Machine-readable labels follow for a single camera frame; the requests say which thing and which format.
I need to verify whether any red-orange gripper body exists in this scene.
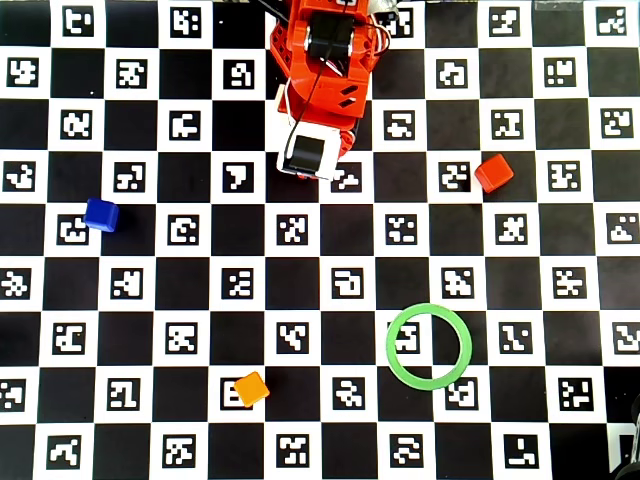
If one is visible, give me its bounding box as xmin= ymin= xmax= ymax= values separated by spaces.
xmin=287 ymin=74 xmax=372 ymax=161

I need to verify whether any red cube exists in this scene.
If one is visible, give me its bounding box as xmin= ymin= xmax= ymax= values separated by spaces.
xmin=473 ymin=153 xmax=515 ymax=195

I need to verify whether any blue cube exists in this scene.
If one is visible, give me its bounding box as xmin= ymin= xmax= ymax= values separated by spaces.
xmin=83 ymin=197 xmax=121 ymax=234

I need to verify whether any orange cube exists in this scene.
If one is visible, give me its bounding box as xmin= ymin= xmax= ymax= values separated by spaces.
xmin=233 ymin=370 xmax=271 ymax=409

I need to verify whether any black white marker checkerboard mat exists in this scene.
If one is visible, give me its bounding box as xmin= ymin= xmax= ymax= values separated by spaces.
xmin=0 ymin=0 xmax=640 ymax=480

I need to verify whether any clear tape strip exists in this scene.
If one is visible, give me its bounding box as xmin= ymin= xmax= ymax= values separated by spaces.
xmin=532 ymin=0 xmax=585 ymax=12

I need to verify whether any black camera cable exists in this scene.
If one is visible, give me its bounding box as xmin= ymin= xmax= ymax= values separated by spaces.
xmin=297 ymin=0 xmax=351 ymax=126

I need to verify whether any green flat ring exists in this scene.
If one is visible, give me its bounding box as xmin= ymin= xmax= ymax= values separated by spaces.
xmin=385 ymin=302 xmax=474 ymax=391

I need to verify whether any black camera tripod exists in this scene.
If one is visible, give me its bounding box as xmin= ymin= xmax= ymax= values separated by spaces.
xmin=608 ymin=392 xmax=640 ymax=480

